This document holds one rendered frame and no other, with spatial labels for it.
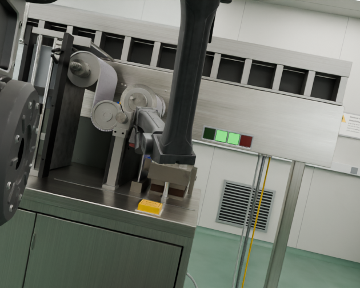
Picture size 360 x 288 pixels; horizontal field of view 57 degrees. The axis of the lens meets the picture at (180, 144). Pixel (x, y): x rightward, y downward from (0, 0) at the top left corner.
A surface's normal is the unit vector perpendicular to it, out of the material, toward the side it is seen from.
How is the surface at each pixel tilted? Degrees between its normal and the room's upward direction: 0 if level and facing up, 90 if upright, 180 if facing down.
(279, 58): 90
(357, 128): 90
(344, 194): 90
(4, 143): 81
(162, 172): 90
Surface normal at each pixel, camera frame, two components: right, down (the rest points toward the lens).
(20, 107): 0.89, -0.33
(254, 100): -0.09, 0.04
